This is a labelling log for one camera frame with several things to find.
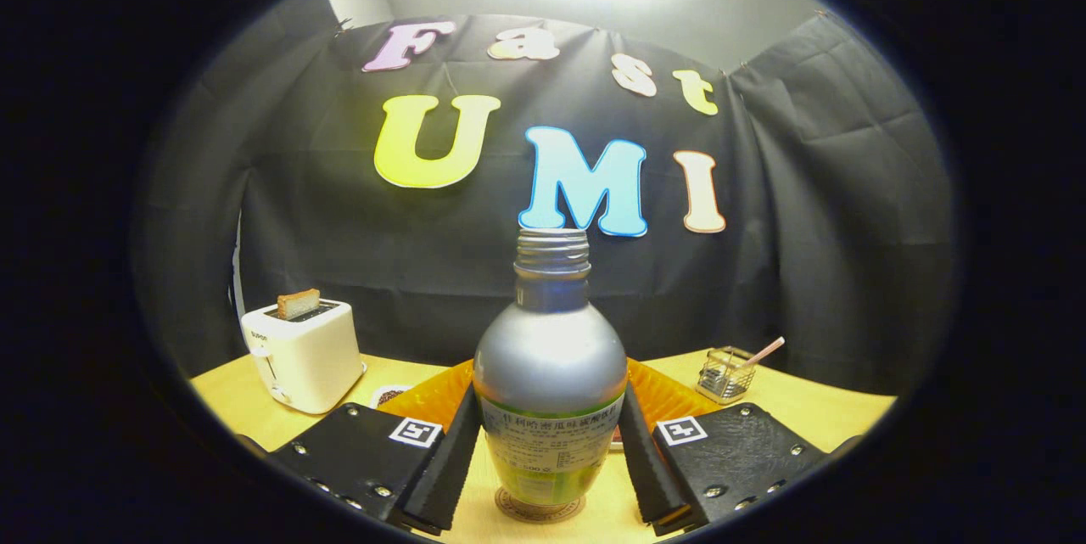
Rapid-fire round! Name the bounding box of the light wooden table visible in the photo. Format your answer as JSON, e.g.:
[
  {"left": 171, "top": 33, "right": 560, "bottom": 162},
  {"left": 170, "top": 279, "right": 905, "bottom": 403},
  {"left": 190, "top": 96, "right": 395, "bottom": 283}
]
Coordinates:
[{"left": 188, "top": 347, "right": 898, "bottom": 544}]

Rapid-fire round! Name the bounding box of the silver juice bottle green label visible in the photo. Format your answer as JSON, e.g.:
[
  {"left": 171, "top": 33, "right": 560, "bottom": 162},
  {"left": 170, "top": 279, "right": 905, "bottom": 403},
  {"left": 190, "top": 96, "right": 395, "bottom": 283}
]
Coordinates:
[{"left": 472, "top": 228, "right": 630, "bottom": 519}]

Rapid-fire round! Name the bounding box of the black backdrop cloth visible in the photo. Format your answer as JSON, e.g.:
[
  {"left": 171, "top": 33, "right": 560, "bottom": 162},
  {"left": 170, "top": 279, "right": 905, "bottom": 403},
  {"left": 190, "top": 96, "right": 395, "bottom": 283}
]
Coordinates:
[{"left": 136, "top": 0, "right": 960, "bottom": 396}]

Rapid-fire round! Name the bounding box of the wire mesh basket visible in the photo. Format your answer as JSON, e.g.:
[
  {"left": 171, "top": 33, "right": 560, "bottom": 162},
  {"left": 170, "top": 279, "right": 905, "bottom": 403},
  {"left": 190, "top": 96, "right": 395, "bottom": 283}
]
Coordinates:
[{"left": 697, "top": 345, "right": 758, "bottom": 406}]

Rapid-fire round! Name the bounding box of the toast slice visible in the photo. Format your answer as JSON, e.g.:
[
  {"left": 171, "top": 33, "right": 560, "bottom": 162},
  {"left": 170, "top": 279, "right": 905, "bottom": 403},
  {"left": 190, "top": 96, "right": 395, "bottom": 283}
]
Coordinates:
[{"left": 276, "top": 289, "right": 322, "bottom": 321}]

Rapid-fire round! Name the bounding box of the white toaster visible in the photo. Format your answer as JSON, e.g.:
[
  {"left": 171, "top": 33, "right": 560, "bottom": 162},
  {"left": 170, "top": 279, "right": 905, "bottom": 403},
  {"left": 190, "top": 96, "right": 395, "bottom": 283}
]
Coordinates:
[{"left": 240, "top": 299, "right": 367, "bottom": 416}]

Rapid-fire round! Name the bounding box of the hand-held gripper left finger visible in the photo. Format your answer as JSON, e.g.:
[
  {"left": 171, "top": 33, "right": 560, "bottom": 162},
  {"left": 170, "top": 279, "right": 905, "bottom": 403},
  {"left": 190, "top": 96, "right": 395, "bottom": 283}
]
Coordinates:
[{"left": 267, "top": 357, "right": 484, "bottom": 536}]

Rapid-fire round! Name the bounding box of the pink straw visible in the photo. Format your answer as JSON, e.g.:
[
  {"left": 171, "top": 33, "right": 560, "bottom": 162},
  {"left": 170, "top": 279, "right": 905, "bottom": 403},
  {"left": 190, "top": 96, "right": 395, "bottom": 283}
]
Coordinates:
[{"left": 736, "top": 336, "right": 787, "bottom": 371}]

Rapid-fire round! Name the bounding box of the round cork coaster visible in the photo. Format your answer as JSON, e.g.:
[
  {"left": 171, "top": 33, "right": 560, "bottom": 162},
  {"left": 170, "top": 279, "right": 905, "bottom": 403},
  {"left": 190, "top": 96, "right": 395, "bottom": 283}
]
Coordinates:
[{"left": 495, "top": 486, "right": 586, "bottom": 524}]

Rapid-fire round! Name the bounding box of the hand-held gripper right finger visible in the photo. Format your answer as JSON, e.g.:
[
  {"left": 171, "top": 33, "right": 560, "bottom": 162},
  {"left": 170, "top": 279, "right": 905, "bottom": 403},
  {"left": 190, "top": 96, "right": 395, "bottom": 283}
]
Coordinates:
[{"left": 618, "top": 357, "right": 863, "bottom": 538}]

